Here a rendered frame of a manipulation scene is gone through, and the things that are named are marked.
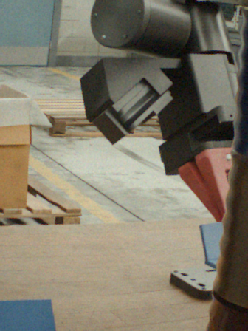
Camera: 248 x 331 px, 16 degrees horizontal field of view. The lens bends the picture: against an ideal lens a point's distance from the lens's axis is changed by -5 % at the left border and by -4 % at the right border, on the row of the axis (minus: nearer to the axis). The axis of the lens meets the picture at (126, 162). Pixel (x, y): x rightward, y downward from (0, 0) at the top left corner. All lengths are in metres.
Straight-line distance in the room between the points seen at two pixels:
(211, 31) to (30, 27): 10.93
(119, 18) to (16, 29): 10.92
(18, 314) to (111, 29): 0.23
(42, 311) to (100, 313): 0.13
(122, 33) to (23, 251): 0.35
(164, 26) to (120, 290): 0.29
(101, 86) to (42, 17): 11.01
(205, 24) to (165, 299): 0.27
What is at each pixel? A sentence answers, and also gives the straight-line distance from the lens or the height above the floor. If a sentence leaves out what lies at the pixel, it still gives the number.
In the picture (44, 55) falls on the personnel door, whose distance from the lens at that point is 11.76.
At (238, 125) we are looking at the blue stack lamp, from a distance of 0.21.
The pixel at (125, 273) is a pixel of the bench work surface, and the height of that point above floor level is 0.90.
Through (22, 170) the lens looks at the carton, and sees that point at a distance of 4.06.
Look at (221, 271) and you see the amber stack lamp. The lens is 0.21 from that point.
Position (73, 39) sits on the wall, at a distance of 11.89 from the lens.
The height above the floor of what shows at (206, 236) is 1.00.
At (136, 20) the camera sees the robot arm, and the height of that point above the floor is 1.16.
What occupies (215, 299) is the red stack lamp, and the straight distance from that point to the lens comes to 0.22.
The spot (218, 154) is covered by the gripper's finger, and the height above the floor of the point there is 1.07.
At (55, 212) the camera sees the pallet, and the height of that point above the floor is 0.12.
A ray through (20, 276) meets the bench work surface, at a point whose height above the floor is 0.90.
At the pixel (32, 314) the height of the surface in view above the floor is 0.94.
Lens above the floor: 1.19
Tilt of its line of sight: 11 degrees down
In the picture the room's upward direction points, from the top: 5 degrees clockwise
